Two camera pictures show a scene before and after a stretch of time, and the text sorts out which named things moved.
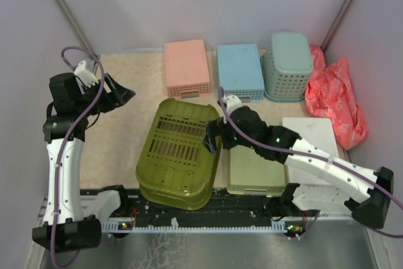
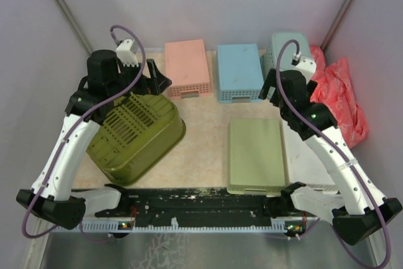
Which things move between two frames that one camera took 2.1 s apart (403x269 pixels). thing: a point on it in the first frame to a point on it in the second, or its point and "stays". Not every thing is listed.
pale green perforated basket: x=286 y=68 stays
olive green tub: x=175 y=169 to x=136 y=133
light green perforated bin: x=250 y=174 stays
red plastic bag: x=330 y=92 stays
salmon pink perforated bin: x=187 y=74 stays
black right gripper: x=214 y=128 to x=270 y=82
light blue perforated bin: x=239 y=72 stays
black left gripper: x=118 y=96 to x=154 y=84
